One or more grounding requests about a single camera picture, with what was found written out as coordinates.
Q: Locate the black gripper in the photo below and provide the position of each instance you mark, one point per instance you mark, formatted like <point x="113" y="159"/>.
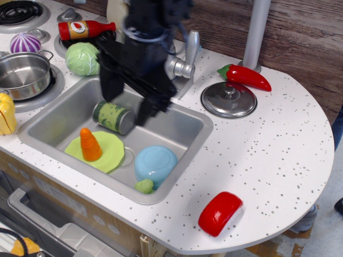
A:
<point x="140" y="65"/>

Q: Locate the orange toy carrot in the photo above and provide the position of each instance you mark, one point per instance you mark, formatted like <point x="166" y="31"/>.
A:
<point x="90" y="147"/>

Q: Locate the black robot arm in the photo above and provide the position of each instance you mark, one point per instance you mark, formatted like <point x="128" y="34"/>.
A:
<point x="155" y="21"/>

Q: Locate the light green plate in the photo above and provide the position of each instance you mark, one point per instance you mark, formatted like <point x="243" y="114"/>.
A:
<point x="112" y="151"/>

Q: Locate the green labelled tin can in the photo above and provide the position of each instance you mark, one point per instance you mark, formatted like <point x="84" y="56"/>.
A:
<point x="114" y="117"/>

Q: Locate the silver toy faucet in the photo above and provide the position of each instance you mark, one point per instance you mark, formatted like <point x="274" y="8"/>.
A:
<point x="180" y="65"/>

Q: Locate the grey sink basin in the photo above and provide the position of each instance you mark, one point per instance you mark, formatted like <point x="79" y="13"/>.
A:
<point x="180" y="129"/>

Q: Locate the green toy cabbage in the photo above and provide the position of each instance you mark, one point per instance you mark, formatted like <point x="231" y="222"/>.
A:
<point x="81" y="59"/>

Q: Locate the light blue bowl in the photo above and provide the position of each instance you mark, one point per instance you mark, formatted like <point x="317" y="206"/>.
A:
<point x="155" y="163"/>

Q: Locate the cream toy jug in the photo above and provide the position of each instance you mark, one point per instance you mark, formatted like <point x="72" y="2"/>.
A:
<point x="116" y="11"/>

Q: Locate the small green toy vegetable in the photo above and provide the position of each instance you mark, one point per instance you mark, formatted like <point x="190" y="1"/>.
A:
<point x="145" y="186"/>

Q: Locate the red toy ketchup bottle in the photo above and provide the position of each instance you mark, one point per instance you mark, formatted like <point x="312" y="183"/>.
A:
<point x="82" y="29"/>

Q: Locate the steel pot lid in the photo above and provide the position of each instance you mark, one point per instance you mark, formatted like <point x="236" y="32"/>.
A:
<point x="228" y="100"/>

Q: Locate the grey stove knob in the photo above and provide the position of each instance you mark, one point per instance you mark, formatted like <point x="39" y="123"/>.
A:
<point x="42" y="35"/>
<point x="69" y="15"/>

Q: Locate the red toy chili pepper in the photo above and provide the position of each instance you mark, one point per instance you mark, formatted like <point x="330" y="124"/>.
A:
<point x="245" y="76"/>

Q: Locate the steel cooking pot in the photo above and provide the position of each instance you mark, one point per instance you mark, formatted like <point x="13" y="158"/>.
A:
<point x="25" y="75"/>

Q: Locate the purple toy onion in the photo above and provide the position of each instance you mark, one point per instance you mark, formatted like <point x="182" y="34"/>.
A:
<point x="25" y="42"/>

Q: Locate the yellow toy bell pepper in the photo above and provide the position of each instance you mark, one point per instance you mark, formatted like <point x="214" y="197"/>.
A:
<point x="8" y="119"/>

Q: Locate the black coil stove burner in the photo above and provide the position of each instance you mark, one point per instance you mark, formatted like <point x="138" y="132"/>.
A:
<point x="17" y="12"/>

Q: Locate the grey vertical pole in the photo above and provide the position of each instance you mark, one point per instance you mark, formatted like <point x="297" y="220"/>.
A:
<point x="259" y="15"/>

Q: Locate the grey caster wheel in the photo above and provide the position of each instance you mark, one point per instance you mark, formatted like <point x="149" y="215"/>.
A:
<point x="307" y="221"/>

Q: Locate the grey oven door handle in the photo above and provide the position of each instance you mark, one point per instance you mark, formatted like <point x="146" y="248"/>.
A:
<point x="58" y="241"/>

